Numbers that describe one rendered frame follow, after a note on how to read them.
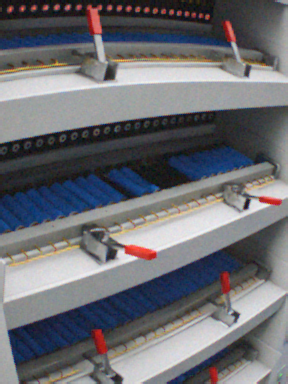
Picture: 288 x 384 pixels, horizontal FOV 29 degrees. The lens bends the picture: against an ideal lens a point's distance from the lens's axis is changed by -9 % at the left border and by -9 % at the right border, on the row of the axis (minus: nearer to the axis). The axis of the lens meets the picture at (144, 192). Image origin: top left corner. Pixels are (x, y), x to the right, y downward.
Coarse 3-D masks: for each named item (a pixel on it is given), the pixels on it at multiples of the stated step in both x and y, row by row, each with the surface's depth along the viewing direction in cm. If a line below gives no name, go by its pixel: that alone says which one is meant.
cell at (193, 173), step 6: (174, 156) 89; (168, 162) 88; (174, 162) 88; (180, 162) 88; (180, 168) 87; (186, 168) 87; (192, 168) 86; (186, 174) 86; (192, 174) 86; (198, 174) 85; (204, 174) 85; (192, 180) 86
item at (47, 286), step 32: (192, 128) 97; (224, 128) 104; (32, 160) 74; (256, 160) 98; (256, 192) 90; (160, 224) 74; (192, 224) 76; (224, 224) 78; (256, 224) 86; (64, 256) 62; (128, 256) 66; (160, 256) 69; (192, 256) 75; (0, 288) 51; (32, 288) 56; (64, 288) 58; (96, 288) 63; (128, 288) 68; (32, 320) 57
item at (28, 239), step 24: (264, 168) 93; (168, 192) 77; (192, 192) 79; (216, 192) 84; (72, 216) 66; (96, 216) 67; (120, 216) 70; (144, 216) 73; (0, 240) 57; (24, 240) 59; (48, 240) 62
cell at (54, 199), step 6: (42, 186) 71; (42, 192) 70; (48, 192) 70; (48, 198) 70; (54, 198) 69; (60, 198) 70; (54, 204) 69; (60, 204) 69; (66, 204) 69; (60, 210) 68; (66, 210) 68; (72, 210) 68; (66, 216) 68
